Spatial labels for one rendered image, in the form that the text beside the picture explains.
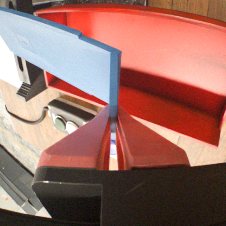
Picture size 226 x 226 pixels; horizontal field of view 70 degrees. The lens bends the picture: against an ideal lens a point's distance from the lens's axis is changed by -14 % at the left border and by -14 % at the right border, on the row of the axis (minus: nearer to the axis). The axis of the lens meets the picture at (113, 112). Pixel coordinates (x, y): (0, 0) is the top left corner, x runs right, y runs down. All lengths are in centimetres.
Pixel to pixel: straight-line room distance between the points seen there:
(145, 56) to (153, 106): 6
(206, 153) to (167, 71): 14
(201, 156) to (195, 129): 10
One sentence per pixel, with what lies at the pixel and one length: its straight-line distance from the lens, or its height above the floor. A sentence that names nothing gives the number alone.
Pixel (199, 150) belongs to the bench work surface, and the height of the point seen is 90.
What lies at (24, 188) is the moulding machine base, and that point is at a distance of 523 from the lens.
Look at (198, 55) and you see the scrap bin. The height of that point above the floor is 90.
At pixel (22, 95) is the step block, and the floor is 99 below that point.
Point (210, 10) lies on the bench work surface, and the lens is 21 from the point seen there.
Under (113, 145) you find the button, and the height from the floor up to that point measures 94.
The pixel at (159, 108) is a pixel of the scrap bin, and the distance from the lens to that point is 23.
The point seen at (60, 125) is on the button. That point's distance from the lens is 37.
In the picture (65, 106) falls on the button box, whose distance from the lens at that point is 36.
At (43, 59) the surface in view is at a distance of 17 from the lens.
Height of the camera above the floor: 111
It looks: 43 degrees down
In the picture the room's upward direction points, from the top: 135 degrees counter-clockwise
